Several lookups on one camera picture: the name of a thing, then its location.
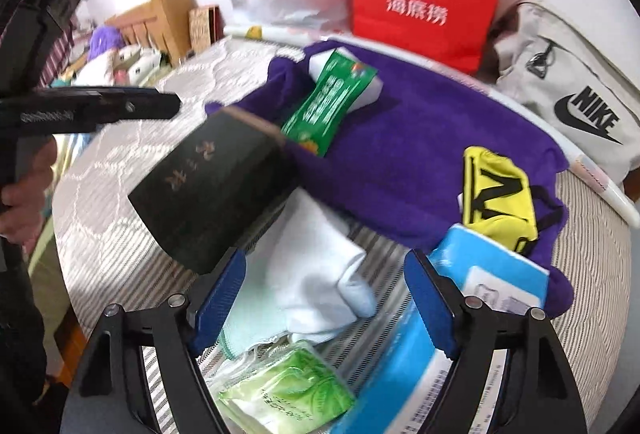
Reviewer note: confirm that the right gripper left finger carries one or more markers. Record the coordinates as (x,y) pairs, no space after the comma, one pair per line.
(211,298)

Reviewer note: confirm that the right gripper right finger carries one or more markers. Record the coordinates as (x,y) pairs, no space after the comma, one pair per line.
(438,301)

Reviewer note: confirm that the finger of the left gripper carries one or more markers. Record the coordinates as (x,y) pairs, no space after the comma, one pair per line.
(133,103)

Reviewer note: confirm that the blue tissue pack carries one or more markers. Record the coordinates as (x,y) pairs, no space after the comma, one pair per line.
(403,387)

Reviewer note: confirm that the white cloth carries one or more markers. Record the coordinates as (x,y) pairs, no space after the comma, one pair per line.
(301,281)

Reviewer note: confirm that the light green wipes packet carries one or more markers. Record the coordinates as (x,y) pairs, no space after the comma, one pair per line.
(289,389)

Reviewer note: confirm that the yellow drawstring pouch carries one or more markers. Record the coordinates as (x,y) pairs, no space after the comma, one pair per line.
(497,201)

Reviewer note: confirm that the dark green tin box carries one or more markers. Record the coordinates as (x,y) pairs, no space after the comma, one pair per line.
(205,194)

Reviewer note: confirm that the person's left hand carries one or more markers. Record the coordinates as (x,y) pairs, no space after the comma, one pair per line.
(25,199)

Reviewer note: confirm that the white spotted plush toy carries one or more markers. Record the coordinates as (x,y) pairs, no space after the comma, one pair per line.
(134,64)

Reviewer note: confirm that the purple plush toy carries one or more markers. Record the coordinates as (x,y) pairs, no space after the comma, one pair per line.
(104,38)

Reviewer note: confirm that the wooden headboard furniture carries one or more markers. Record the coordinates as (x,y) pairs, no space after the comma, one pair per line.
(160,24)

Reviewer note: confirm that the striped mattress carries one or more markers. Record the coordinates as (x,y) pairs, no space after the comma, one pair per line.
(108,256)

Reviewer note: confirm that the patterned brown gift box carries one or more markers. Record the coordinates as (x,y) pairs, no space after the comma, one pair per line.
(205,27)

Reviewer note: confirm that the purple fleece towel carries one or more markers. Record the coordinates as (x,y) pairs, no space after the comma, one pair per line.
(397,164)

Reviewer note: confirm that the white sponge block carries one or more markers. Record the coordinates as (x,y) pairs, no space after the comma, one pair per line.
(344,84)

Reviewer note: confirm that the grey Nike bag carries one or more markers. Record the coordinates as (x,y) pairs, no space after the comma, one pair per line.
(544,62)

